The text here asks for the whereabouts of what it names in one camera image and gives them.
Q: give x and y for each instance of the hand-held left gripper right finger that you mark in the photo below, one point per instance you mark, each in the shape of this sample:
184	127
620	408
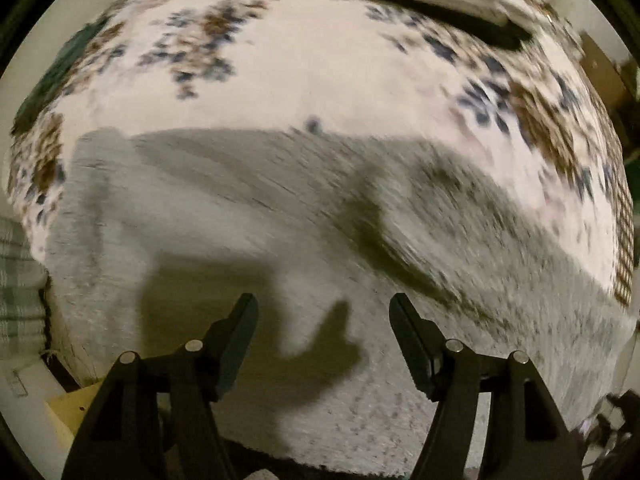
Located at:
413	345

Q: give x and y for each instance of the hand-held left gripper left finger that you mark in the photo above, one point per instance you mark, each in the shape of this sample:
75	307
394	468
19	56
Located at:
239	342

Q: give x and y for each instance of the grey towel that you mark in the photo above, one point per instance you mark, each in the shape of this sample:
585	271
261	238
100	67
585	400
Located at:
280	240

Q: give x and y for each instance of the yellow cardboard piece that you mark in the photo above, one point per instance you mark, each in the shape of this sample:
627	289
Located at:
70	410

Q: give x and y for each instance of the green checkered cloth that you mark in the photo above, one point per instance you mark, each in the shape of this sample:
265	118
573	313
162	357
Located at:
20	280

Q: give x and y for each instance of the floral printed blanket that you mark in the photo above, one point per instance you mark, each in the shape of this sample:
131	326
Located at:
310	65

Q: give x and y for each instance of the dark green cloth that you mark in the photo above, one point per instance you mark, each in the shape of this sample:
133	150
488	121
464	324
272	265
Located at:
60	77

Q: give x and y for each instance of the brown cardboard box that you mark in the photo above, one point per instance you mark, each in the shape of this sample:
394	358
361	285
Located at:
602	72

